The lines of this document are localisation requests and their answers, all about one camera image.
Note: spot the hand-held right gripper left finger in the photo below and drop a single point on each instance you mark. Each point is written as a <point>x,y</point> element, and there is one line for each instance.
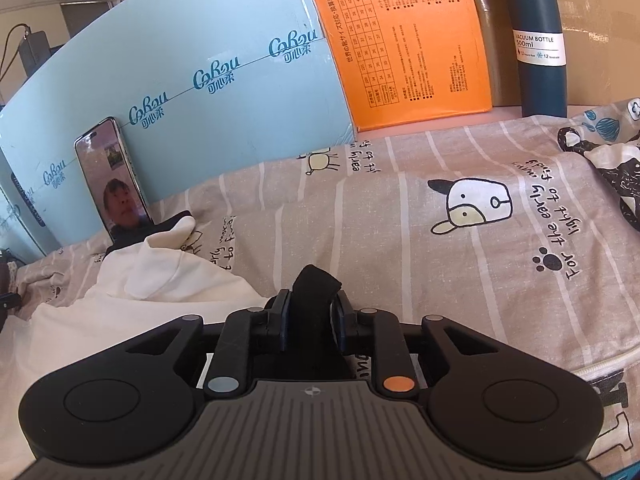
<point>281,322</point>

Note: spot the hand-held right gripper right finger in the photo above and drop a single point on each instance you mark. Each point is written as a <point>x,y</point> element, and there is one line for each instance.
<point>339,330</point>

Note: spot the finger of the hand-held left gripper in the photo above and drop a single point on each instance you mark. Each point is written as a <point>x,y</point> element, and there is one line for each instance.
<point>10,301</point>

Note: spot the white t-shirt with black trim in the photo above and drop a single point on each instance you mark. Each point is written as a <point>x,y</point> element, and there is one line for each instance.
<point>125,320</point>

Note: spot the striped cartoon bed sheet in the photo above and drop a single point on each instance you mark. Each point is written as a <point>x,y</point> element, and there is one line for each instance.
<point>400,260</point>

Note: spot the smartphone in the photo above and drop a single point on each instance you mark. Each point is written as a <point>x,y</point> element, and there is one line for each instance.
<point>112,180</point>

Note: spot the large black power adapter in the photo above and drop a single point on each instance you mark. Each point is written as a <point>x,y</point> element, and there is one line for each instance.
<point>35,50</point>

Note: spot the large light blue cardboard box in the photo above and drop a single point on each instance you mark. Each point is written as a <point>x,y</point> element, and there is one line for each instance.
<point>200,35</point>

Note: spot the orange cardboard box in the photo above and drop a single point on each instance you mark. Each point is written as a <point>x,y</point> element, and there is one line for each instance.
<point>400,35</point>

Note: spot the crumpled cartoon printed cloth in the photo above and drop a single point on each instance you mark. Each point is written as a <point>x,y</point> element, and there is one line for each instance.
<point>615,160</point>

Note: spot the dark blue vacuum bottle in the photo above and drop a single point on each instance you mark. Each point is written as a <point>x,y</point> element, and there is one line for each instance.
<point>540,10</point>

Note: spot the brown cardboard box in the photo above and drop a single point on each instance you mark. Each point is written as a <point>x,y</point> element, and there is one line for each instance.
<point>600,35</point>

